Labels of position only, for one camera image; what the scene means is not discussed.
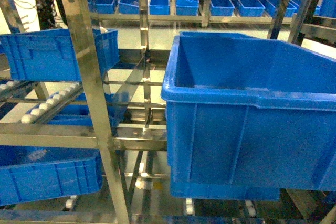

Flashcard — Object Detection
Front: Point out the blue crate upper left shelf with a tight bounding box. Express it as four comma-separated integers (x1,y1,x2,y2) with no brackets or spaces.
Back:
0,28,120,82

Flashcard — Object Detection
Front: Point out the blue crate shelf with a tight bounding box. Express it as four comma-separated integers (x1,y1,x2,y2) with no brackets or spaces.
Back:
1,145,102,206
0,28,120,82

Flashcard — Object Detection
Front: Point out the blue crate lower left shelf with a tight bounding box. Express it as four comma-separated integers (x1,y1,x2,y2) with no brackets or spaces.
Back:
1,145,102,206

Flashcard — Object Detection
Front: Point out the large blue tote front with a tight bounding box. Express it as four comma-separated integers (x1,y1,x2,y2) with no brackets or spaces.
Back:
161,34,335,191

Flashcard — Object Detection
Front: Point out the blue tote under front tote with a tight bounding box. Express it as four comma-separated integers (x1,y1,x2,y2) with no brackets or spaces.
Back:
170,180,280,201

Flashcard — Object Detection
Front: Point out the white roller track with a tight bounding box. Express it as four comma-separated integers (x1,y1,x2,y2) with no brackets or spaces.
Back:
20,82,83,124

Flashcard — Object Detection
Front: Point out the stainless steel shelf frame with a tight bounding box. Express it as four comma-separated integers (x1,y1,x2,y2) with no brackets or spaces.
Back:
0,0,336,224

